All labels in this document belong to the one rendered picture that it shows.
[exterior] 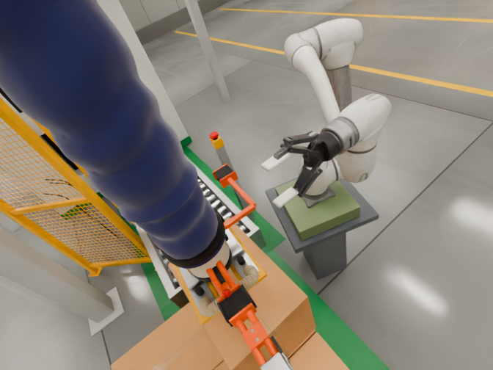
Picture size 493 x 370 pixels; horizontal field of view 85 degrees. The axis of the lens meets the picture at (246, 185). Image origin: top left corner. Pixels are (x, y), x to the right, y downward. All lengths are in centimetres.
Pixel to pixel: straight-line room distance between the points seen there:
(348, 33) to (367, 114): 57
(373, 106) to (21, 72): 75
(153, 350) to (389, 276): 163
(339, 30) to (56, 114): 105
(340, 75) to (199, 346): 153
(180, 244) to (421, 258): 193
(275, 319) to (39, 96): 103
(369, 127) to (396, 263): 168
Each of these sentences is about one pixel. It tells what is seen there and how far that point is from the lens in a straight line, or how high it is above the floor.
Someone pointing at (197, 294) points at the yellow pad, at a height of 116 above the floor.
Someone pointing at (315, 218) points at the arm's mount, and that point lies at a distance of 152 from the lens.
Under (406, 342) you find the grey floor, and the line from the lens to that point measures 217.
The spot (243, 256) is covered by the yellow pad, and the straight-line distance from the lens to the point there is 111.
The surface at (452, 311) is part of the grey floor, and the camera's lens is 230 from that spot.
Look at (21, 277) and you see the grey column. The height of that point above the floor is 84.
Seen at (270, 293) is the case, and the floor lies 94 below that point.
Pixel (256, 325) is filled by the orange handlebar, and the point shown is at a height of 126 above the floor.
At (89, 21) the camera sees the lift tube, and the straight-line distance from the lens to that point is 57.
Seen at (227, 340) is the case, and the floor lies 94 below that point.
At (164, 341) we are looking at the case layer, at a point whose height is 54.
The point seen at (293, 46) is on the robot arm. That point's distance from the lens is 123.
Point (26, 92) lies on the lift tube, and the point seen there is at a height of 196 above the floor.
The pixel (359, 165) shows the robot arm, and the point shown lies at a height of 145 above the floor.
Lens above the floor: 207
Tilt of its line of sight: 44 degrees down
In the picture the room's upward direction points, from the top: 22 degrees counter-clockwise
